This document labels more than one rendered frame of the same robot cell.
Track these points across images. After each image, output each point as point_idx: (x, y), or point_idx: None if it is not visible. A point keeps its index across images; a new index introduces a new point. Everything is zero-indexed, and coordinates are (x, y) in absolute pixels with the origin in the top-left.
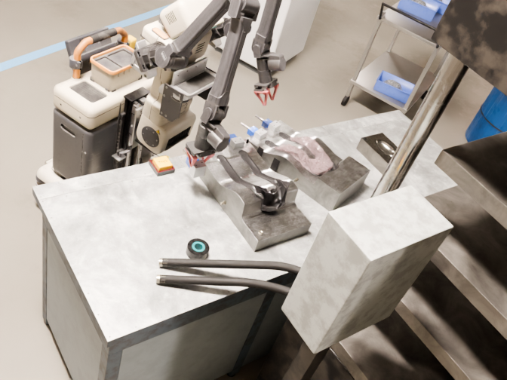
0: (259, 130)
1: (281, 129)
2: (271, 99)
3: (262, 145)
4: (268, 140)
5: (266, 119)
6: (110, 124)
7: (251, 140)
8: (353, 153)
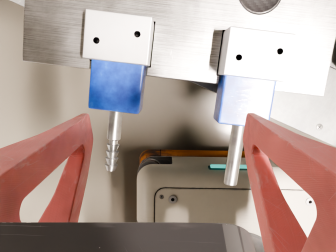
0: (258, 65)
1: (89, 5)
2: (90, 142)
3: (307, 4)
4: (243, 3)
5: (106, 106)
6: None
7: (316, 66)
8: None
